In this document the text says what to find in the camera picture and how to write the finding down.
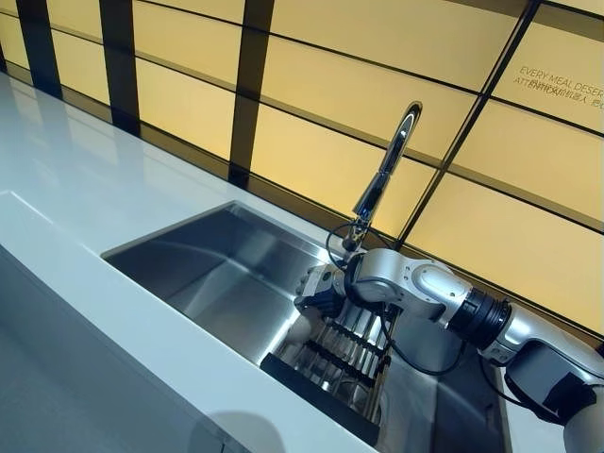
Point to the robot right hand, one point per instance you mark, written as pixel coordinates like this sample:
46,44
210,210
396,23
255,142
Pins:
321,288

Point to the cream round plate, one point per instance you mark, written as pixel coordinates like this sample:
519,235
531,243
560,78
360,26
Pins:
299,332

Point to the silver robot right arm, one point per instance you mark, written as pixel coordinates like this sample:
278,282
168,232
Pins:
424,288

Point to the black sink drying rack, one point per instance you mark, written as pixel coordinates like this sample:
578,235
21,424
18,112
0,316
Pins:
349,349

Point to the stainless steel sink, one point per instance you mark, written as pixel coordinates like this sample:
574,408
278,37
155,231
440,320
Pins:
212,273

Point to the chrome kitchen faucet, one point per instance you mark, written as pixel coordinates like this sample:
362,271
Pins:
391,156

